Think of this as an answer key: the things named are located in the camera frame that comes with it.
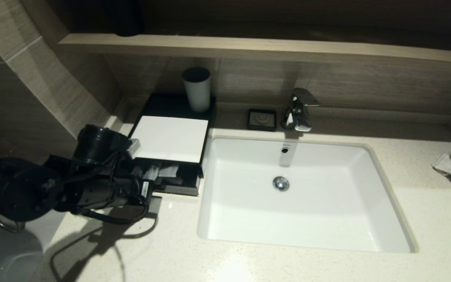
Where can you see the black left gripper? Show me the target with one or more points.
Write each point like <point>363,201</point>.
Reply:
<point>108,194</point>

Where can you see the slim long packet green label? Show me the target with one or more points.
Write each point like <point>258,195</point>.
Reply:
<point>152,171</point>

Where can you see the wide frosted packet green label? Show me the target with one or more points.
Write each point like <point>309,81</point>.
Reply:
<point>168,170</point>

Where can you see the black sliding drawer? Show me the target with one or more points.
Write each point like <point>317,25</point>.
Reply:
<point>182,188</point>

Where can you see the black amenity box with drawer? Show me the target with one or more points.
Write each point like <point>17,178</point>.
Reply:
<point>166,103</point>

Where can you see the white rectangular pad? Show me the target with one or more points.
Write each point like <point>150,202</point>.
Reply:
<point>170,137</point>

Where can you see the grey cup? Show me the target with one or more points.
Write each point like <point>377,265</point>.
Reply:
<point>196,92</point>

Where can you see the black square soap dish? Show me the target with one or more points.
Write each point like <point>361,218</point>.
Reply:
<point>262,120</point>

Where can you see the chrome sink drain stopper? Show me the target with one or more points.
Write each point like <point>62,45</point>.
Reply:
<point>280,183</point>

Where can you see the black bottle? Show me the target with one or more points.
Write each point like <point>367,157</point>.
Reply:
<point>123,17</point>

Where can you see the white rectangular sink basin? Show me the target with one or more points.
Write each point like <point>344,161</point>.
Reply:
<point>307,219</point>

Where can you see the chrome faucet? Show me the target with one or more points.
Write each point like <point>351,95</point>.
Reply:
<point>298,111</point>

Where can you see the light wooden wall shelf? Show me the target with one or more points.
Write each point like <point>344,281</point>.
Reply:
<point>249,49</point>

